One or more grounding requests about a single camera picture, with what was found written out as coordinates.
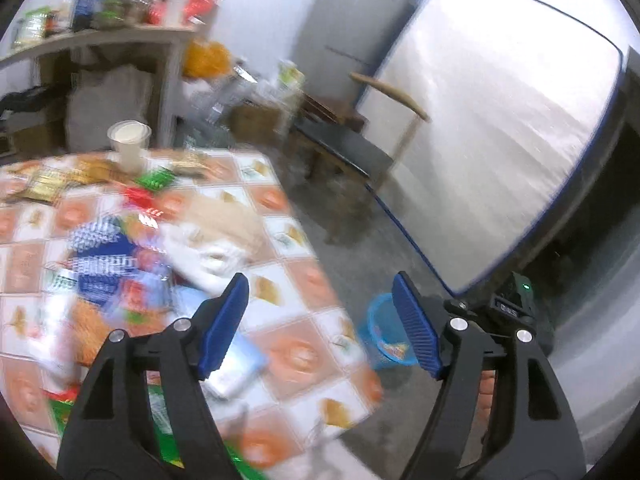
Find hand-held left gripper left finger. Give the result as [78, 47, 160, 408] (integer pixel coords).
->
[56, 272, 250, 480]

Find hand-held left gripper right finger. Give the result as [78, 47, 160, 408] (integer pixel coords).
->
[391, 271, 586, 480]

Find blue plastic wastebasket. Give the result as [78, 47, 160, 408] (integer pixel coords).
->
[366, 292, 418, 372]

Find large green snack bag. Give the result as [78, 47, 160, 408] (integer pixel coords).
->
[47, 385, 266, 480]

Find large blue snack bag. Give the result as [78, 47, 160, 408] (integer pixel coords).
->
[47, 215, 176, 311]

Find person's right hand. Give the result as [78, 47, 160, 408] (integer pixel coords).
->
[477, 369, 500, 423]

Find tile pattern tablecloth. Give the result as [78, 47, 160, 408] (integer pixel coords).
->
[0, 147, 383, 466]

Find small green snack packet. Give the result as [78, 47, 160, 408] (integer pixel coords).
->
[137, 169, 177, 192]

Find white mattress blue edge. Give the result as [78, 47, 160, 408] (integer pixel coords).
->
[357, 0, 628, 297]

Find wooden chair black seat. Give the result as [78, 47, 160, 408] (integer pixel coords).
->
[292, 72, 432, 247]

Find gold brown snack packet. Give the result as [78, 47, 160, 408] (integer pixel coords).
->
[75, 157, 121, 184]

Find white paper cup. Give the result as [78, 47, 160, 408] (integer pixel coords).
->
[107, 120, 152, 173]

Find brown cardboard box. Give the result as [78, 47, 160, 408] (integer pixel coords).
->
[230, 105, 282, 134]

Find yellow snack packet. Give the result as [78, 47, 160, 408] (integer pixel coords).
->
[22, 167, 68, 204]

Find clear plastic bags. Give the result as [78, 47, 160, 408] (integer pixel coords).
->
[192, 75, 261, 127]

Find grey woven sack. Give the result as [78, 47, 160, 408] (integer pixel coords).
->
[67, 67, 153, 153]

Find green white paper bag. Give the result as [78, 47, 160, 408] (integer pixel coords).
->
[277, 60, 307, 99]

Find yellow plastic bag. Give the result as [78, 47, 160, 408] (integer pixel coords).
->
[182, 40, 232, 79]

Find black cloth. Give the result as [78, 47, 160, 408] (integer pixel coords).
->
[0, 87, 49, 117]

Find long grey side table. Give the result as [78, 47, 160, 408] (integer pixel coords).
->
[0, 25, 208, 152]

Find grey refrigerator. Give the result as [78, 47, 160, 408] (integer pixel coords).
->
[292, 0, 426, 111]

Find green packet on shelf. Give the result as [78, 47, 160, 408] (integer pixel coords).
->
[12, 7, 52, 49]

